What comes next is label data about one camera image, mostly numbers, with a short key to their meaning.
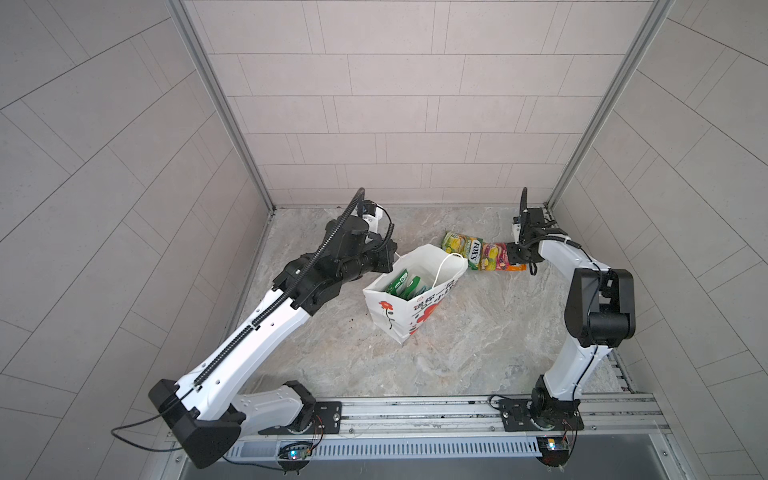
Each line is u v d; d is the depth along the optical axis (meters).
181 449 0.34
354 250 0.49
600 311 0.49
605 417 0.74
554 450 0.68
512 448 0.68
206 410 0.36
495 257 0.96
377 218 0.58
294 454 0.64
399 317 0.72
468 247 1.02
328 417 0.71
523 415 0.71
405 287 0.81
